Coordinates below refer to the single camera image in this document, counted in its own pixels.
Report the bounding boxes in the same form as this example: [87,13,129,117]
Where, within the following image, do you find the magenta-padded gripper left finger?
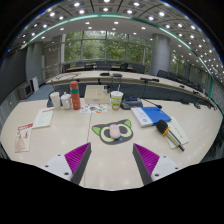
[43,142,93,185]

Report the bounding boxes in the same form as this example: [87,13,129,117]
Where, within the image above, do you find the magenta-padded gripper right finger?
[132,143,183,186]

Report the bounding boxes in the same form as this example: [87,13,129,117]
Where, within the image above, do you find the cat-shaped grey green mouse pad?
[91,118,134,146]

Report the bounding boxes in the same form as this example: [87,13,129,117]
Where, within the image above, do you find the pale green paper sheet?
[164,115,190,150]

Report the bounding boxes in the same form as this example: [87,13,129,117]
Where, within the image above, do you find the black handheld microphone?
[155,119,186,152]

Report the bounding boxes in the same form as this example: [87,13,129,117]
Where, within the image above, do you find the red and white brochure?
[13,122,34,154]

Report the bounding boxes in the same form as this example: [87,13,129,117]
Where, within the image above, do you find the white printed paper sheet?
[32,107,55,130]

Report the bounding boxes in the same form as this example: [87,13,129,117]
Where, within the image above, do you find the blue and white book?
[130,106,172,128]

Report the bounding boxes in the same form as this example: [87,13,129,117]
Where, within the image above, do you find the white lidded mug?
[60,91,73,111]

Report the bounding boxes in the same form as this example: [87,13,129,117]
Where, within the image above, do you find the colourful sticker sheet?
[79,103,108,115]

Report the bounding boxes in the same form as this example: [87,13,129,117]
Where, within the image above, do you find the red drink bottle green band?
[69,80,82,111]

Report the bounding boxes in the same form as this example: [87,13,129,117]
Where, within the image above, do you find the beige cardboard tray box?
[83,84,111,106]

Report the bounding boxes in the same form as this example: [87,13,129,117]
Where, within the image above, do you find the printed paper cup with straw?
[110,83,124,111]

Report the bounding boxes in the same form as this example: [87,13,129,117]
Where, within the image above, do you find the white standing panel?
[30,76,40,93]

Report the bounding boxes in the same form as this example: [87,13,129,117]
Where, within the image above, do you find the long curved conference desk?
[44,69,218,109]

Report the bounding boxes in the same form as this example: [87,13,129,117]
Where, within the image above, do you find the black office chairs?
[61,60,214,101]

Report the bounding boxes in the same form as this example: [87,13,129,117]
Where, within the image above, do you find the round ceiling lights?
[9,0,224,84]

